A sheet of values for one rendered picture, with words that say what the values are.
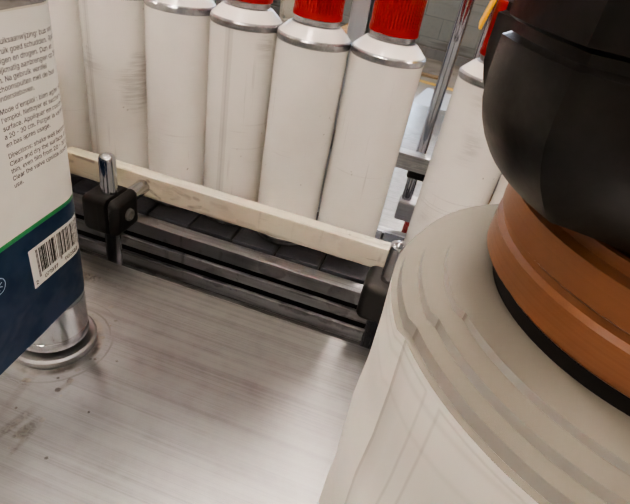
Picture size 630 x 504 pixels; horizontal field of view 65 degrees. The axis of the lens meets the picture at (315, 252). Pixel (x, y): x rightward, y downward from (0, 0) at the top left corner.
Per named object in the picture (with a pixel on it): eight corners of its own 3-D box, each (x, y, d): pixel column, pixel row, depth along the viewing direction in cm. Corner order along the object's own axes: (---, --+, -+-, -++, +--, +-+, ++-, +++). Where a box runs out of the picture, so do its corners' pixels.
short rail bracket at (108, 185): (89, 291, 40) (73, 154, 33) (134, 251, 45) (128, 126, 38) (124, 303, 39) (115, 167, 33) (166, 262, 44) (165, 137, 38)
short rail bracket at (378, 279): (336, 377, 37) (373, 246, 30) (345, 350, 39) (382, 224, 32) (377, 392, 36) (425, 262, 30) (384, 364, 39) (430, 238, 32)
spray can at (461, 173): (385, 260, 42) (468, -9, 30) (421, 243, 45) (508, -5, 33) (434, 295, 39) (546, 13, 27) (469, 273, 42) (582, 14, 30)
